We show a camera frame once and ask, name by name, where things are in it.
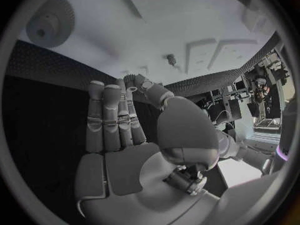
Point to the white task board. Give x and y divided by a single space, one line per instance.
140 33

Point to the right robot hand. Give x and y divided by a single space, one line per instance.
126 172

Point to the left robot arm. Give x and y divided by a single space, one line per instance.
253 157

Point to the desk with dark screens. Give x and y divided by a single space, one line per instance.
232 106

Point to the small blue peg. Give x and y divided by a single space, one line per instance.
170 59

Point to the small ribbed blue plug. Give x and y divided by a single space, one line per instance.
129 78

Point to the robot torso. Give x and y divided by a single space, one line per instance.
284 127

